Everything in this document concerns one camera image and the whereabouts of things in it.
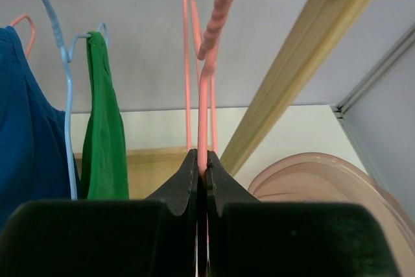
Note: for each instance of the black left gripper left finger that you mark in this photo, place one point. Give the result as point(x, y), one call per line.
point(179, 192)

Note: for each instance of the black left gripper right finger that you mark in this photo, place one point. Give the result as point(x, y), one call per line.
point(222, 188)

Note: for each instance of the green tank top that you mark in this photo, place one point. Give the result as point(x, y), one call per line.
point(104, 165)

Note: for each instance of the pink wire hanger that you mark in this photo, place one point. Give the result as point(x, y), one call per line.
point(197, 39)

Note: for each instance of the blue tank top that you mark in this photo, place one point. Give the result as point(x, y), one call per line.
point(33, 155)

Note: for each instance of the pink translucent plastic basin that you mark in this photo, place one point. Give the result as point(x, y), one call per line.
point(319, 177)

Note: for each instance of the wooden clothes rack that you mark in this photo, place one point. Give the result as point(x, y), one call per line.
point(316, 32)

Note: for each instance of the aluminium frame post right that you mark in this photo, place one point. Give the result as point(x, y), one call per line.
point(379, 70)

